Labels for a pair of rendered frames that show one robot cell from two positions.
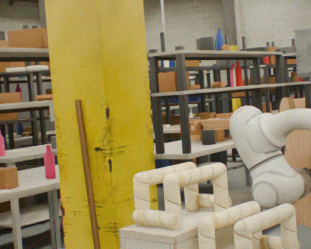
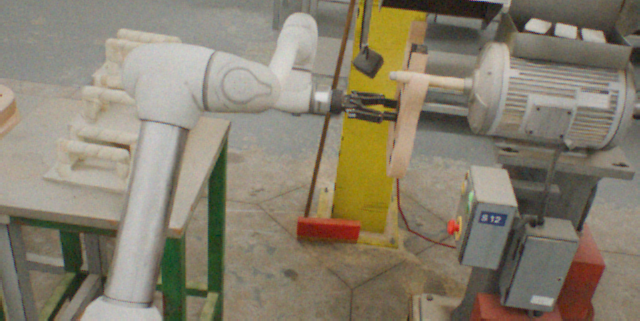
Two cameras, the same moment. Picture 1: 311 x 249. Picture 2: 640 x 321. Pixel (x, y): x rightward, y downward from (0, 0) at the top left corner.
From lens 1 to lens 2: 201 cm
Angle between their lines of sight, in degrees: 58
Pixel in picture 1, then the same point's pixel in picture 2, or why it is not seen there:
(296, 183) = (290, 97)
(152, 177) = (127, 35)
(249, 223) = (86, 90)
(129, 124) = not seen: outside the picture
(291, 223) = not seen: hidden behind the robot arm
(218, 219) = (106, 80)
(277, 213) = (121, 96)
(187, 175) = (120, 44)
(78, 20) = not seen: outside the picture
